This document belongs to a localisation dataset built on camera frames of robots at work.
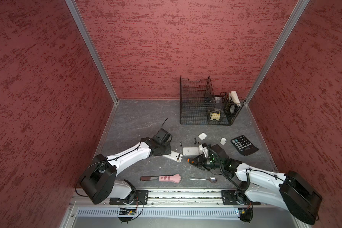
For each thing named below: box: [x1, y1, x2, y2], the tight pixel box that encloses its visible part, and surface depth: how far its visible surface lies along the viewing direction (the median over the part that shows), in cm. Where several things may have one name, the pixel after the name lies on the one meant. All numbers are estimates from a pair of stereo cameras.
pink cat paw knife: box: [140, 173, 182, 184], surface depth 80 cm
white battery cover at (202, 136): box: [198, 132, 208, 141], surface depth 101 cm
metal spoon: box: [189, 176, 218, 183], surface depth 81 cm
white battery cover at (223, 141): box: [220, 137, 227, 146], surface depth 99 cm
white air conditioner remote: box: [162, 150, 183, 163], surface depth 90 cm
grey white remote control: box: [182, 146, 202, 159], surface depth 92 cm
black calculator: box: [230, 135, 260, 157], surface depth 95 cm
